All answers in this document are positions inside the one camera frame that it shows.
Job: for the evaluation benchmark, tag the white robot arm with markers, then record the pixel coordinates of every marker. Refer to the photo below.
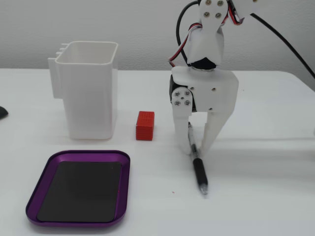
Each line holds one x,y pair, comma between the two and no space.
209,37

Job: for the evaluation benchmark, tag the black rounded object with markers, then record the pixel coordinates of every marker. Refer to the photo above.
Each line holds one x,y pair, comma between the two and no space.
3,113

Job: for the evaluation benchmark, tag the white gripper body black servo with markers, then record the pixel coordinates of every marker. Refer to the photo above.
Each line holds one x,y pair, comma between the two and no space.
213,91

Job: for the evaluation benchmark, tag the black rectangular tray mat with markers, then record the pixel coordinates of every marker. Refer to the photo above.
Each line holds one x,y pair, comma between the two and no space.
81,191

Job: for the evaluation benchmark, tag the black clear retractable gel pen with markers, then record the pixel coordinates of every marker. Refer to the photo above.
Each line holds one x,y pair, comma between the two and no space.
198,167

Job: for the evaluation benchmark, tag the purple metal tray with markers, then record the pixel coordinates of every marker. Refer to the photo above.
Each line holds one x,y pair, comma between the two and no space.
33,204

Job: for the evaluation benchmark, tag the white plastic pen holder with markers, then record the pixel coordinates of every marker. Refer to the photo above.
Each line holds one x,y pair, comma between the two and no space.
88,98

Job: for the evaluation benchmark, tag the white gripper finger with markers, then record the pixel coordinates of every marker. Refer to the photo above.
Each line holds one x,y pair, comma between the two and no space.
181,123
214,127

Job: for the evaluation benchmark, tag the small red perforated block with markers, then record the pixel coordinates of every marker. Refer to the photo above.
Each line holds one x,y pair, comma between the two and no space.
145,125

